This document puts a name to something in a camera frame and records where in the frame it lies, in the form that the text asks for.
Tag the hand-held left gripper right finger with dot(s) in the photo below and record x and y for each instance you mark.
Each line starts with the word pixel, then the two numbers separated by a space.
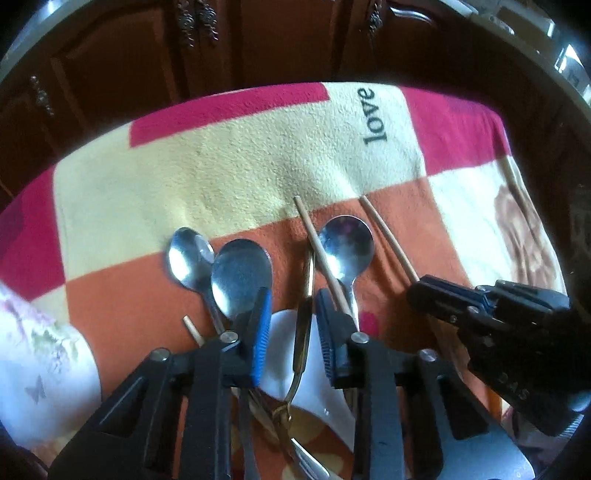
pixel 325 332

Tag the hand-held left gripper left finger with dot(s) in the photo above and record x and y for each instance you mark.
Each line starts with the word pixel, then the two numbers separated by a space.
pixel 261 332

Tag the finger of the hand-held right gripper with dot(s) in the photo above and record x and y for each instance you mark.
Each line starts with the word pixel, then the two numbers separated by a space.
pixel 443 286
pixel 434 304

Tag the white ceramic spoon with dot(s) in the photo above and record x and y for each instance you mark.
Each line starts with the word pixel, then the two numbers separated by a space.
pixel 282 364

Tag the large steel spoon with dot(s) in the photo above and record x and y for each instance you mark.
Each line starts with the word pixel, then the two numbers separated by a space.
pixel 235 277

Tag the round steel spoon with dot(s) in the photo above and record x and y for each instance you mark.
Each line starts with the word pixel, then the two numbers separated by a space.
pixel 346 244

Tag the small steel spoon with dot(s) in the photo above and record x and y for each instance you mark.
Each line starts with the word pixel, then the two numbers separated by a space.
pixel 184 258

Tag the steel fork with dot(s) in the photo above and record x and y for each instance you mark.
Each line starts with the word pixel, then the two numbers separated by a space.
pixel 307 459

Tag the printed patchwork blanket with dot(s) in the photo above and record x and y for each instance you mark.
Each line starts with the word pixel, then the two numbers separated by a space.
pixel 231 161

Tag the white countertop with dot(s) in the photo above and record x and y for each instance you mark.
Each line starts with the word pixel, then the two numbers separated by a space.
pixel 531 27

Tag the dark wooden cabinet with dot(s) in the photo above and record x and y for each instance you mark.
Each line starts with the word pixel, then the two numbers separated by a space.
pixel 115 55

